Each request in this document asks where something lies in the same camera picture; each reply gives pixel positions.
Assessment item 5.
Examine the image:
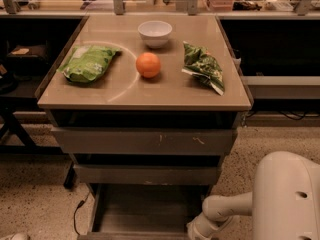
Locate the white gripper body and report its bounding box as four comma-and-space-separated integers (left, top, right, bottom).
187, 213, 233, 240

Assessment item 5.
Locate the grey bottom drawer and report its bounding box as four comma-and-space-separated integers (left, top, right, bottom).
77, 184, 206, 240

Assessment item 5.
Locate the grey drawer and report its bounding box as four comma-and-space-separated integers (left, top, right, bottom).
77, 184, 206, 240
74, 165, 221, 185
52, 127, 237, 156

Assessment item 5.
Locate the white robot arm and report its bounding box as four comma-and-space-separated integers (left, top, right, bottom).
187, 151, 320, 240

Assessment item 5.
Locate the grey middle drawer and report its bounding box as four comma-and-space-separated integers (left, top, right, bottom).
74, 165, 221, 185

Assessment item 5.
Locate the grey drawer cabinet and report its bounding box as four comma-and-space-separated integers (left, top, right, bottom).
34, 14, 254, 198

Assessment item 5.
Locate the grey top drawer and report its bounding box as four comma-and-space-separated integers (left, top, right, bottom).
52, 127, 237, 156

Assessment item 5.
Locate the dark green chip bag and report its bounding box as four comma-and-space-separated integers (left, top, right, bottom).
182, 42, 225, 96

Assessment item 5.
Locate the orange fruit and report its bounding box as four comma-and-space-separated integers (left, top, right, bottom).
136, 52, 161, 78

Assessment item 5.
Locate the white bowl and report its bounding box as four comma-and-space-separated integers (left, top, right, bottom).
138, 21, 172, 49

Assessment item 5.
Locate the light green chip bag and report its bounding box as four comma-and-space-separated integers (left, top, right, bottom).
58, 45, 121, 83

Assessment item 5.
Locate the black floor cable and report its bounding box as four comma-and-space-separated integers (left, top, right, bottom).
72, 193, 90, 236

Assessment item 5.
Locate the black table frame left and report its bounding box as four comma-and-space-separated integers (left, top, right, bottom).
0, 100, 64, 155

